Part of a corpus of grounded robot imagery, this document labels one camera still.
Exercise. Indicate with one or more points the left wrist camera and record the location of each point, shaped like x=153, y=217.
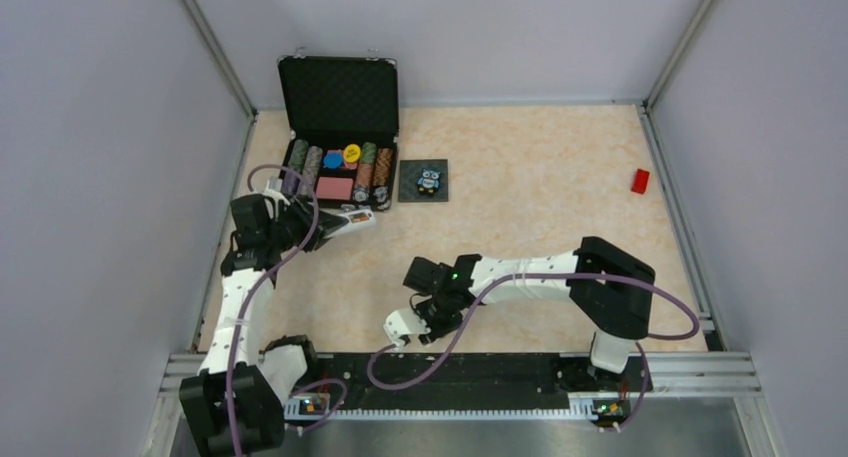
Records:
x=275, y=190

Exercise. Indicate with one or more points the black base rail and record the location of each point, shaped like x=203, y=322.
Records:
x=477, y=386

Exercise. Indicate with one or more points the red lego brick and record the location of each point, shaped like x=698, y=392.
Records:
x=640, y=181

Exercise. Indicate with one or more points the white remote control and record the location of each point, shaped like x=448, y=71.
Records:
x=354, y=221

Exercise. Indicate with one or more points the blue poker chip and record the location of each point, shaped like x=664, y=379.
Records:
x=333, y=159

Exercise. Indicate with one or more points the black poker chip case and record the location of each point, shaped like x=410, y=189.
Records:
x=332, y=102

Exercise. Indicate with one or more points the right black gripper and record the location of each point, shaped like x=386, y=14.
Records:
x=436, y=329

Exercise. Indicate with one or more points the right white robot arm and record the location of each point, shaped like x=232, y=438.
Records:
x=610, y=286

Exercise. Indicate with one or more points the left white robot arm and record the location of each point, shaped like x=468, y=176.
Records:
x=233, y=405

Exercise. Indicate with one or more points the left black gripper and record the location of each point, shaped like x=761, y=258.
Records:
x=328, y=222

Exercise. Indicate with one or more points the blue owl toy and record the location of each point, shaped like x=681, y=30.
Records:
x=429, y=182

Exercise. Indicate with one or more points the dark grey lego baseplate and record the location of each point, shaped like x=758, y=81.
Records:
x=408, y=173

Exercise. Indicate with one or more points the yellow poker chip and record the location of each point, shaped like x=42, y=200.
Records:
x=352, y=153

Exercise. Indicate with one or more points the pink card deck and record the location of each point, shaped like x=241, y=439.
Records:
x=334, y=188

